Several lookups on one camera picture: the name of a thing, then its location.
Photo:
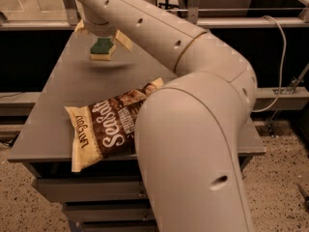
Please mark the grey drawer cabinet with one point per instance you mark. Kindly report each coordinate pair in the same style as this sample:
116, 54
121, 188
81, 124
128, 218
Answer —
110, 193

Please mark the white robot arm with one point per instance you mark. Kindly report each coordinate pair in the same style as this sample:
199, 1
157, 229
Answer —
187, 132

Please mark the brown sea salt chip bag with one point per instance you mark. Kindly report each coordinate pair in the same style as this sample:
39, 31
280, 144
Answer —
105, 128

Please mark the green and yellow sponge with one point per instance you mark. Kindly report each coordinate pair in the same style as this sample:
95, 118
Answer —
102, 50

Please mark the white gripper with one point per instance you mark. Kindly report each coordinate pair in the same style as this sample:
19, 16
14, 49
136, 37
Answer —
98, 30

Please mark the grey metal railing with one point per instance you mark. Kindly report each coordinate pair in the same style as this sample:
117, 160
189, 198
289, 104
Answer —
65, 14

